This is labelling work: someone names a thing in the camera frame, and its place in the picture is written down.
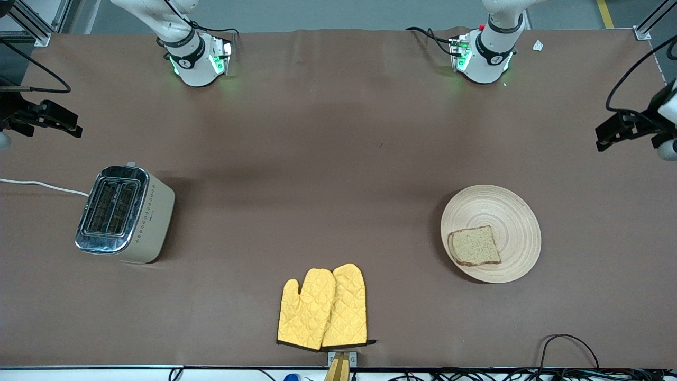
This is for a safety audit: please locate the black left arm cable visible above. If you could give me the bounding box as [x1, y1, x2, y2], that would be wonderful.
[605, 34, 677, 113]

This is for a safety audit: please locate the aluminium frame profile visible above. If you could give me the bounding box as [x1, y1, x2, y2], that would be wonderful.
[632, 0, 677, 41]
[0, 0, 72, 47]

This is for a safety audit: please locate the brown bread toast slice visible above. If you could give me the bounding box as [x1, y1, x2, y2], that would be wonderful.
[447, 226, 502, 267]

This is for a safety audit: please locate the black looped cable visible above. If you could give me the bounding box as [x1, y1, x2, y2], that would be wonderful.
[538, 334, 601, 370]

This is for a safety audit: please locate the small metal bracket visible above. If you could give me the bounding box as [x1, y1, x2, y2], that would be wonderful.
[327, 351, 358, 369]

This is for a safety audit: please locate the cream and chrome toaster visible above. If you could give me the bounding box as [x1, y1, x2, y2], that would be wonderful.
[75, 162, 176, 264]

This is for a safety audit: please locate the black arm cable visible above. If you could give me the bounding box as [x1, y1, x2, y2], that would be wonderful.
[605, 34, 677, 113]
[0, 39, 72, 95]

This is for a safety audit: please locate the black base cable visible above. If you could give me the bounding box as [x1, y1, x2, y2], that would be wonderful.
[405, 26, 461, 56]
[188, 19, 244, 38]

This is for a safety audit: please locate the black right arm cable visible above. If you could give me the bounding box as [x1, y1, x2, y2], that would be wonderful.
[0, 39, 72, 95]

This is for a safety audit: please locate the white toaster power cable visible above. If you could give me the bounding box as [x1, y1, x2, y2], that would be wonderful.
[0, 178, 90, 198]

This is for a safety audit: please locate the black right base cable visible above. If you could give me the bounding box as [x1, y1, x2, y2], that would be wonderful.
[188, 19, 244, 38]

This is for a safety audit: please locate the brown table cover sheet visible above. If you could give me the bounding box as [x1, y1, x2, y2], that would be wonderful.
[0, 28, 677, 369]

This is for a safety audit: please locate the black cable bundle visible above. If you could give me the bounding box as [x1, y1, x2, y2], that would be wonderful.
[365, 368, 677, 381]

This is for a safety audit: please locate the yellow quilted oven mitt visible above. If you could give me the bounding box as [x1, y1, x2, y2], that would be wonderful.
[321, 263, 377, 349]
[277, 268, 337, 351]

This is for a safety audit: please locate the black left base cable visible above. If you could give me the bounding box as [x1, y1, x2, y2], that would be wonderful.
[405, 26, 461, 56]

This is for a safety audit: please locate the round wooden plate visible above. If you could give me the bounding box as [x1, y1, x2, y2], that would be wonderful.
[440, 185, 542, 284]

